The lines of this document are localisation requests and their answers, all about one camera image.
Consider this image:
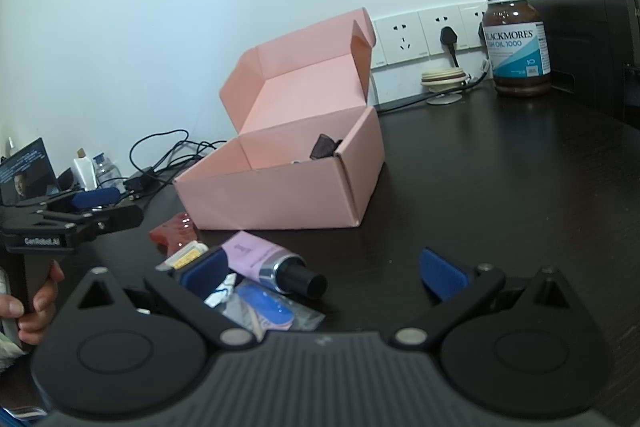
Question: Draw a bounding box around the clear packet blue nail file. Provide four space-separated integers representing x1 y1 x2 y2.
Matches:
220 279 326 340

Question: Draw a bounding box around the white wall socket panel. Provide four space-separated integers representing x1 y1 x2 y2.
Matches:
372 3 488 68

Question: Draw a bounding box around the person's left hand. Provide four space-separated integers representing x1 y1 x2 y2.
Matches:
0 259 66 345

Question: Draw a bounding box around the yellow white small packet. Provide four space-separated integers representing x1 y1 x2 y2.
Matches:
155 241 208 270

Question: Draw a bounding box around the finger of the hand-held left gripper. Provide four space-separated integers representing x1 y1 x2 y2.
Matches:
15 187 122 214
45 204 145 235

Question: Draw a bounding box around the black adapter cable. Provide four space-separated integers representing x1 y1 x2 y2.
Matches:
129 129 231 188

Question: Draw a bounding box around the red plastic comb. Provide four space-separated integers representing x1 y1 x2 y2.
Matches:
148 213 197 255

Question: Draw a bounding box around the black desktop cabinet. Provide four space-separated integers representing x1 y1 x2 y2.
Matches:
527 0 640 130

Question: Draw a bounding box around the brown supplement bottle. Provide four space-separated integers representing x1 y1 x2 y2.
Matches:
481 0 552 98

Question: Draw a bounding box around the pink cardboard box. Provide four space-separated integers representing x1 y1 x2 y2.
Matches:
172 7 386 230

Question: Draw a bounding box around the black power plug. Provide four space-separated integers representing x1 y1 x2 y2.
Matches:
440 27 461 68

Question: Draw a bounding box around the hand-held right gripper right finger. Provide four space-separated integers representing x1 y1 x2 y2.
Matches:
392 248 576 348

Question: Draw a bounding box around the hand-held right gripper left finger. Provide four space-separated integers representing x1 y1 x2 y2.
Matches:
65 246 261 348

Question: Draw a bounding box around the black hair scrunchie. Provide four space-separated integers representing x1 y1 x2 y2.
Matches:
309 133 345 160

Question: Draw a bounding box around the white squeeze tube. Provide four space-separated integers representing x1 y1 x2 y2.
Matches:
72 149 98 190

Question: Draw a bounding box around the clear plastic water bottle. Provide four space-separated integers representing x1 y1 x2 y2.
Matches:
94 153 123 192

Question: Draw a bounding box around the dark tablet screen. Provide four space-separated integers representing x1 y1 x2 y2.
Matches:
0 138 60 206

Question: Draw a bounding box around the black desktop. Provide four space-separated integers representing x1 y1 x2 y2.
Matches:
0 79 640 427

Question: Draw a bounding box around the black power adapter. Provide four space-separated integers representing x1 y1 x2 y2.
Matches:
124 167 157 195

